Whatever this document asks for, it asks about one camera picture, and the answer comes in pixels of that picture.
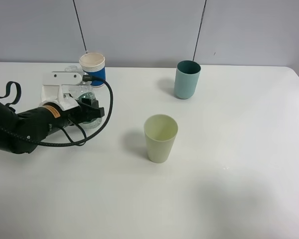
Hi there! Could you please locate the pale green plastic cup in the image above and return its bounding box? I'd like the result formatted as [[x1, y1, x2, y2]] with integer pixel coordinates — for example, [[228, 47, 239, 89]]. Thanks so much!
[[144, 114, 178, 163]]

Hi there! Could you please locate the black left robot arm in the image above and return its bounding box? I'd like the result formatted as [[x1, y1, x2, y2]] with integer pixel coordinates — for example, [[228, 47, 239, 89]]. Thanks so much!
[[0, 81, 105, 154]]

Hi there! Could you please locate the teal plastic cup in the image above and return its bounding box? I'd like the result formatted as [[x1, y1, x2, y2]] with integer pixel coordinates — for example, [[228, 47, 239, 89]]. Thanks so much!
[[174, 60, 201, 100]]

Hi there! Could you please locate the clear plastic water bottle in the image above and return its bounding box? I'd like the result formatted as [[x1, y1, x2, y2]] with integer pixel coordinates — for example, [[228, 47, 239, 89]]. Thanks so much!
[[65, 65, 102, 130]]

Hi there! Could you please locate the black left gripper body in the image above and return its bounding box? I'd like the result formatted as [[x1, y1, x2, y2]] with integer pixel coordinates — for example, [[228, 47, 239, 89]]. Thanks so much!
[[43, 103, 95, 129]]

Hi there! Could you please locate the black braided left cable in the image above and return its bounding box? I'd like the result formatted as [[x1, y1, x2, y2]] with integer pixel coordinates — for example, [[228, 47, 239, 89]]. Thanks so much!
[[0, 75, 115, 147]]

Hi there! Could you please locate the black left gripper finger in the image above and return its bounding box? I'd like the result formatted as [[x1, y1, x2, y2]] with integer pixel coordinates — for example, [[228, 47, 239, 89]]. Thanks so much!
[[83, 107, 105, 121], [81, 98, 99, 108]]

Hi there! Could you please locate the blue white paper cup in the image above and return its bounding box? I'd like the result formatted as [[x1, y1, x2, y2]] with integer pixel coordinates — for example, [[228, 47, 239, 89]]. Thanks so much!
[[79, 53, 106, 81]]

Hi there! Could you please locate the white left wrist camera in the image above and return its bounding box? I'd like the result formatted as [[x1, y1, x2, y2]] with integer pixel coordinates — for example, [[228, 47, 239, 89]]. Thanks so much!
[[40, 72, 82, 111]]

